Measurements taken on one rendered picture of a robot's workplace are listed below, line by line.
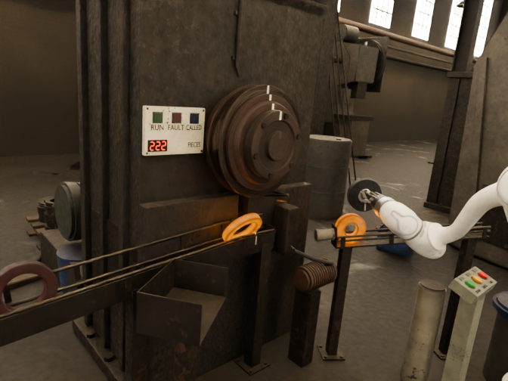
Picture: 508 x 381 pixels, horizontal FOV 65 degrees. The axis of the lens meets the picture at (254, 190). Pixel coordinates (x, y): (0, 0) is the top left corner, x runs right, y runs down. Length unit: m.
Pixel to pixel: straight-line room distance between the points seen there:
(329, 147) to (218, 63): 2.81
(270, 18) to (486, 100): 2.63
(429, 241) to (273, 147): 0.68
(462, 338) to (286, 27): 1.59
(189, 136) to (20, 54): 6.03
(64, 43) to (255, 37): 6.05
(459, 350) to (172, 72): 1.70
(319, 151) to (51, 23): 5.00
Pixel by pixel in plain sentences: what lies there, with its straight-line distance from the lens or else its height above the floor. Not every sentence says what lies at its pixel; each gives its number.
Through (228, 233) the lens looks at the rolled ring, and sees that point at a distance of 1.65.
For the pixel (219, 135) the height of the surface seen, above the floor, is 1.15.
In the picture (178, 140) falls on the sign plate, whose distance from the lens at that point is 1.58.
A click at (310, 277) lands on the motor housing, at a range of 1.92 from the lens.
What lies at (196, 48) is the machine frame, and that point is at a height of 1.46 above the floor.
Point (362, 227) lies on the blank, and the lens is 2.03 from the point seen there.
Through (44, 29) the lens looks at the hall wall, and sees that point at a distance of 7.59.
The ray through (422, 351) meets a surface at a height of 0.21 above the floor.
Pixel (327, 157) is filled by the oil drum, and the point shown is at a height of 0.70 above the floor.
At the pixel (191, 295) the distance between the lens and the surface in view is 1.47.
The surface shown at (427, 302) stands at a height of 0.45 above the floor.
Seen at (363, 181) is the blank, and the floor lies 0.97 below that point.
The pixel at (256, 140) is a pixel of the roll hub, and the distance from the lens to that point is 1.53.
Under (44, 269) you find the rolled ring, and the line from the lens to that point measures 1.38.
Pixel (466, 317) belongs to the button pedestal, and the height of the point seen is 0.44.
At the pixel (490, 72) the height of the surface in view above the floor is 1.64.
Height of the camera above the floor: 1.32
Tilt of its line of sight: 14 degrees down
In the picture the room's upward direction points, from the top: 5 degrees clockwise
